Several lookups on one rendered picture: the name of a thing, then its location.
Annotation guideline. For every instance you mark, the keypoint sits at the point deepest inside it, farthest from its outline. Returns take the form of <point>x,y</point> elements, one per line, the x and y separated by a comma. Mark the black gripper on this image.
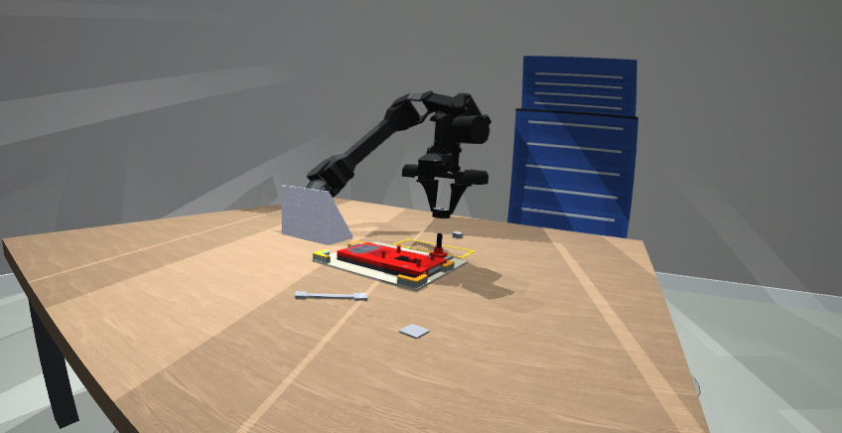
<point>462,179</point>

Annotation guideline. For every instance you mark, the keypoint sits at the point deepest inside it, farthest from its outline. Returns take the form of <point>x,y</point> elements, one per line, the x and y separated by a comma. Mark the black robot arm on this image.
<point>458,120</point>

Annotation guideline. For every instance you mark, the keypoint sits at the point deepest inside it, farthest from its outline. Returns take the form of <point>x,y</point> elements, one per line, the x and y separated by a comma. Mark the black and white wheel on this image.
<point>441,213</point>

